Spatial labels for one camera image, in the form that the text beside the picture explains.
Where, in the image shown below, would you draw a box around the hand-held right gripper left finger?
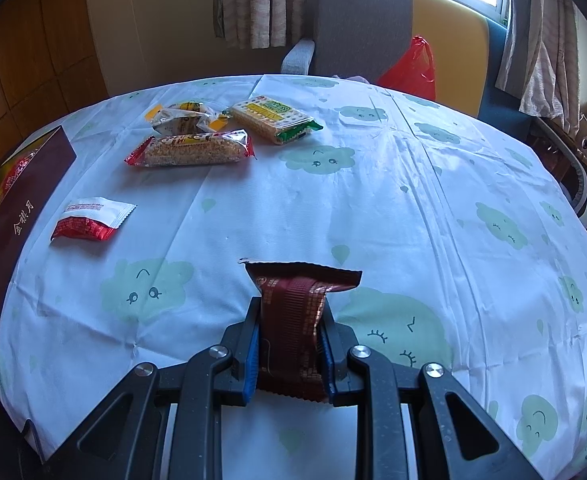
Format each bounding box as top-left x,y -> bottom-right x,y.
48,297 -> 264,480

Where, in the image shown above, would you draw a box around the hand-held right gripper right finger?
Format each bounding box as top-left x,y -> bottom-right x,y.
318,305 -> 544,480

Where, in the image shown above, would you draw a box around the dark red snack packet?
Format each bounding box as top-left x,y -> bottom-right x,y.
237,257 -> 363,403

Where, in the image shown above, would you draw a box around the clear cracker packet green ends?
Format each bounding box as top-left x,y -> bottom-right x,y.
230,95 -> 324,146

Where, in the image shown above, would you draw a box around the maroon tin box gold interior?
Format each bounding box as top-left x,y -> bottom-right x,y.
0,126 -> 77,348

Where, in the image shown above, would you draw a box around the white and red snack packet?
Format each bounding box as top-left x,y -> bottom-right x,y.
50,196 -> 138,243

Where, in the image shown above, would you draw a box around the rice crisp bar red ends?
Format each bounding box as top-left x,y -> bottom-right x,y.
124,129 -> 255,168

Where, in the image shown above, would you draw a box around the yellow snack packet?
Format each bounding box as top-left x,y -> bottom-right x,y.
144,101 -> 231,132

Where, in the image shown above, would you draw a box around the red plastic bag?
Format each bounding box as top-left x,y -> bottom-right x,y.
377,36 -> 438,101

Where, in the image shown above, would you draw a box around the grey yellow blue sofa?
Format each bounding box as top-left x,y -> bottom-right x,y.
280,0 -> 537,126

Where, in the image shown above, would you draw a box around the beige patterned curtain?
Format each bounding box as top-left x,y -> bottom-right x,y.
213,0 -> 307,51
496,0 -> 581,121

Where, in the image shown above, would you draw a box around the wooden wardrobe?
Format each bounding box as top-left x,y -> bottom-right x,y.
0,0 -> 109,181

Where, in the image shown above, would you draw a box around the grey curved frame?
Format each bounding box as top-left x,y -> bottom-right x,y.
548,125 -> 587,216

